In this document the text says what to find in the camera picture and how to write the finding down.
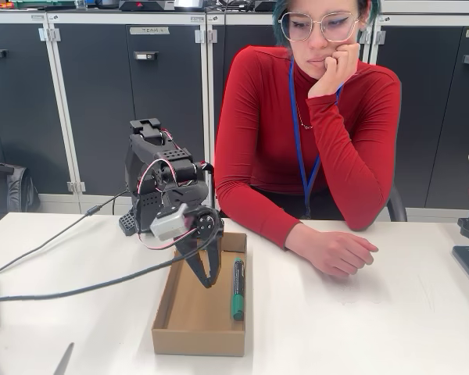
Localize green and black marker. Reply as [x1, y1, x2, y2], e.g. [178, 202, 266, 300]
[230, 256, 246, 322]

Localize person's right forearm red sleeve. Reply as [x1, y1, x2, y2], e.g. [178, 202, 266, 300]
[214, 183, 303, 251]

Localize person's left forearm red sleeve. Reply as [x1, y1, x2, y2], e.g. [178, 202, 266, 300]
[305, 77, 394, 231]

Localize person in red sweater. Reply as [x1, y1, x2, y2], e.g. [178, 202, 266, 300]
[214, 0, 403, 231]

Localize person's right hand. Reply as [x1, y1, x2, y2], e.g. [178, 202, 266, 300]
[285, 224, 380, 279]

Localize person's left hand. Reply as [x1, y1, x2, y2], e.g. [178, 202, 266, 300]
[307, 41, 361, 101]

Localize brown cardboard box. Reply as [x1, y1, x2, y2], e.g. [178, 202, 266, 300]
[151, 232, 248, 358]

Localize dark grey cabinet door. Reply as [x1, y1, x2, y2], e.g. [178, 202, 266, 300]
[210, 23, 290, 165]
[425, 27, 469, 210]
[56, 23, 208, 200]
[374, 25, 464, 210]
[0, 23, 73, 214]

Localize black office chair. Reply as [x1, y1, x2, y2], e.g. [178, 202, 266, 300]
[197, 162, 408, 223]

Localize black backpack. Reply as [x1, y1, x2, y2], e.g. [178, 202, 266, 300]
[0, 160, 41, 214]

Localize gold-rimmed glasses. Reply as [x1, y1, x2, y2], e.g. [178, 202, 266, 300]
[277, 11, 363, 43]

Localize green storage box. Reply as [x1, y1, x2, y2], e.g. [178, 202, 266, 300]
[13, 0, 77, 9]

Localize white gripper camera box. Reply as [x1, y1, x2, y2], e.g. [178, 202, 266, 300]
[149, 202, 192, 241]

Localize blue lanyard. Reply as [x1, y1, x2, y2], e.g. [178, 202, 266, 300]
[288, 56, 345, 220]

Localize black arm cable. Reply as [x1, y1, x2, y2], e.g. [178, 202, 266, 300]
[0, 190, 136, 277]

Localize thin gold necklace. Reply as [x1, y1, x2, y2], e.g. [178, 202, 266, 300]
[295, 103, 313, 130]

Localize black camera cable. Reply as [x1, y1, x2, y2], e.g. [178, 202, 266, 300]
[0, 230, 200, 302]

